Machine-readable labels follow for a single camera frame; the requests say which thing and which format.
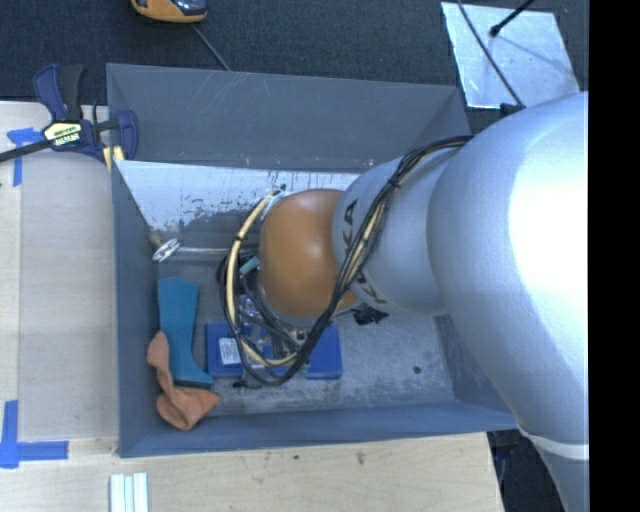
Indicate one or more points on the blue box with white label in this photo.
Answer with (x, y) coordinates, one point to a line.
(325, 356)

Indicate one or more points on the teal boot-shaped block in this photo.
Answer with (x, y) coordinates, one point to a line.
(178, 320)

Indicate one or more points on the orange cloth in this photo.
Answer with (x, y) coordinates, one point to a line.
(182, 407)

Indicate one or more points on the clear glass goblet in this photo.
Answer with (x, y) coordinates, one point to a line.
(165, 250)

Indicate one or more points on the pale wood flat board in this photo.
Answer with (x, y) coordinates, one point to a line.
(65, 300)

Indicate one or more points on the grey metal bin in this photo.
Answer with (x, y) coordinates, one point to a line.
(280, 120)

